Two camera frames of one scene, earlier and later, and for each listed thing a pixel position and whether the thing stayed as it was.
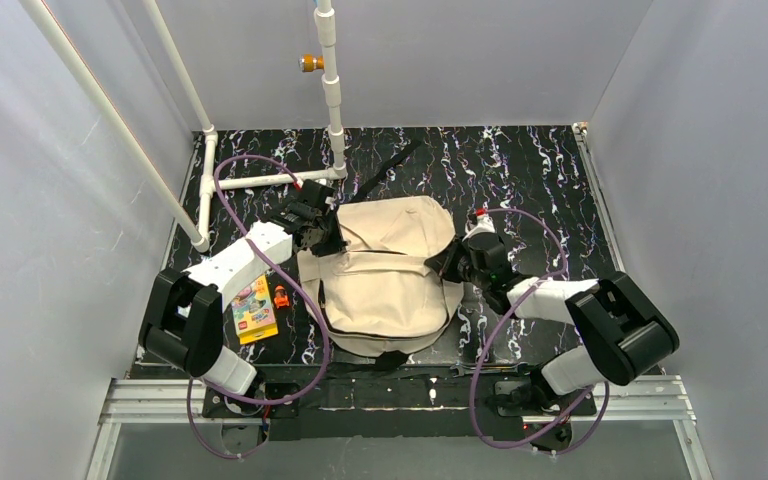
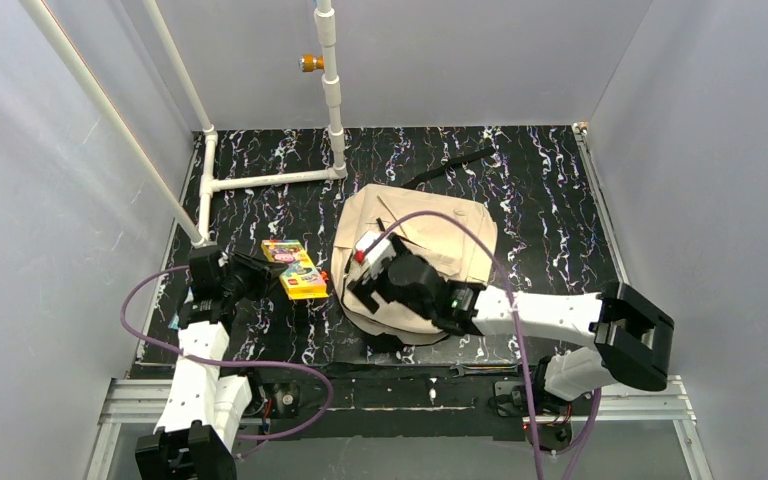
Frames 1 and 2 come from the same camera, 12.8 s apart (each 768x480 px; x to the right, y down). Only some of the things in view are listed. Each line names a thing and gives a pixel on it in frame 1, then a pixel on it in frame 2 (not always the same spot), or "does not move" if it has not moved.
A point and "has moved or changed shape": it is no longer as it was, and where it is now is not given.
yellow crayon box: [254, 313] → [303, 279]
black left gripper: [329, 225] → [251, 278]
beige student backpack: [378, 297] has moved or changed shape
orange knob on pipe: [309, 63] does not move
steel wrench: [516, 368] does not move
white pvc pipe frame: [209, 181] does not move
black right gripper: [450, 263] → [367, 287]
